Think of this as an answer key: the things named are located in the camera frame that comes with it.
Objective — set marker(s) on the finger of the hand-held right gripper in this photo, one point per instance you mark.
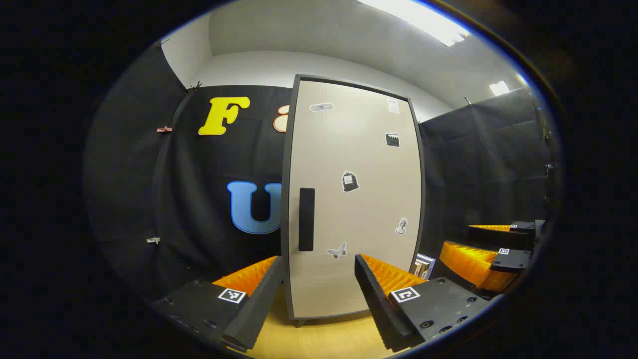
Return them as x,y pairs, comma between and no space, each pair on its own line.
498,240
468,264

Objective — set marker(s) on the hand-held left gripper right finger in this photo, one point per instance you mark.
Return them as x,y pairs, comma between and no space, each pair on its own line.
379,304

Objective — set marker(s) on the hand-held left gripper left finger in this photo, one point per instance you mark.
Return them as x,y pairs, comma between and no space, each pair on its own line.
259,304

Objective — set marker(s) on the grey cabinet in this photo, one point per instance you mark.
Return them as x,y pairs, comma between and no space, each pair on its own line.
284,224

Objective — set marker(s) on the beige cabinet door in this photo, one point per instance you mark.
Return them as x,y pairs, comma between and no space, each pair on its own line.
359,209

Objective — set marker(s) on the black backdrop cloth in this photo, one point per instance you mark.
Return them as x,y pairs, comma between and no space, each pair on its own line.
199,199

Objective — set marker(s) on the small ceiling light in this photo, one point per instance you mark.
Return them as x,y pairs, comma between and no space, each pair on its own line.
499,88

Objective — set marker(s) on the long ceiling light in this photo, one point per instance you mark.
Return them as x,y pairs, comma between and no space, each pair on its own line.
413,20

